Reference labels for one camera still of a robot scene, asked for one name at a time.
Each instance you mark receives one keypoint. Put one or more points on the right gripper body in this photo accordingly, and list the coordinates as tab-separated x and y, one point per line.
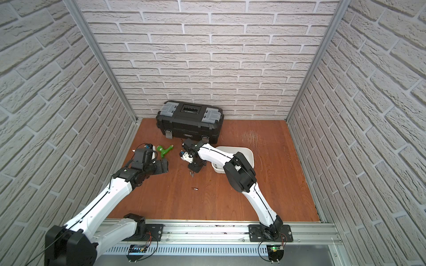
196	165

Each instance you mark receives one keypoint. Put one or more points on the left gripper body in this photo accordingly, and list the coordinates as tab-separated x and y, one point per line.
163	165

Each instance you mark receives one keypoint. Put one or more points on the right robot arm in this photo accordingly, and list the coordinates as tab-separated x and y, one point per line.
241	176

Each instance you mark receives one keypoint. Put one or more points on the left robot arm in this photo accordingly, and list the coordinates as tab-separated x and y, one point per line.
77	242

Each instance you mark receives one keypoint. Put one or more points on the black plastic toolbox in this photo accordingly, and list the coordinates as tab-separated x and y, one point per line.
190	121

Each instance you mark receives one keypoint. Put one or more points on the left controller board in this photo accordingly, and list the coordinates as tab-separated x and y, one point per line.
137	252

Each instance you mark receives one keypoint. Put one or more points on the controller board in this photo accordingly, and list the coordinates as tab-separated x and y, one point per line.
137	252
275	253

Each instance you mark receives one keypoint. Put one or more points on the right controller board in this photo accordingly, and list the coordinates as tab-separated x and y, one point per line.
275	253

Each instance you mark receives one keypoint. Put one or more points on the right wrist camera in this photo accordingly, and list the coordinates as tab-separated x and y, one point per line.
186	157

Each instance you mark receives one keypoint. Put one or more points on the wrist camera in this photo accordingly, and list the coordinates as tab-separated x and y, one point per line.
186	157
149	152

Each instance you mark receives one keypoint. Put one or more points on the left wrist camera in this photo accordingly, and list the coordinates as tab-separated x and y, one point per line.
149	152

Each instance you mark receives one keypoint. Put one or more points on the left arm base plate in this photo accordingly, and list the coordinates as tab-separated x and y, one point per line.
154	231

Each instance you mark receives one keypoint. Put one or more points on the left aluminium corner post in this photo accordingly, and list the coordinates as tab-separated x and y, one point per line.
81	22

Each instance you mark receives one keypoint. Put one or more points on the aluminium corner post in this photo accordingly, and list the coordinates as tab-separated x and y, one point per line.
329	34
81	22

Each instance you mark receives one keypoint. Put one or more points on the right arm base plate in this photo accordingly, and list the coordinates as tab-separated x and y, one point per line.
260	233

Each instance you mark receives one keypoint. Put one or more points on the aluminium front rail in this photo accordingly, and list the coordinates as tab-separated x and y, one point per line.
221	238

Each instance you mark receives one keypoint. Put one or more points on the right aluminium corner post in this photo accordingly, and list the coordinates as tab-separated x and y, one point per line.
329	34

